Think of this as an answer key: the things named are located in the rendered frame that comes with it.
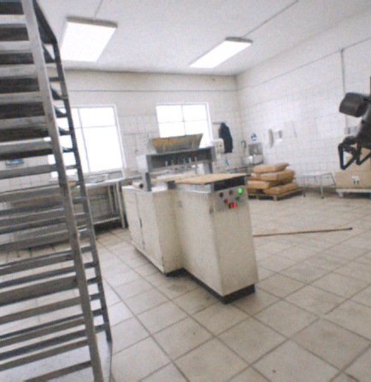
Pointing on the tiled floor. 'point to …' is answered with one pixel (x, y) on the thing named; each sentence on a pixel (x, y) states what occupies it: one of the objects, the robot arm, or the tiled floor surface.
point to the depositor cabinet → (154, 228)
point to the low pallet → (275, 194)
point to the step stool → (320, 180)
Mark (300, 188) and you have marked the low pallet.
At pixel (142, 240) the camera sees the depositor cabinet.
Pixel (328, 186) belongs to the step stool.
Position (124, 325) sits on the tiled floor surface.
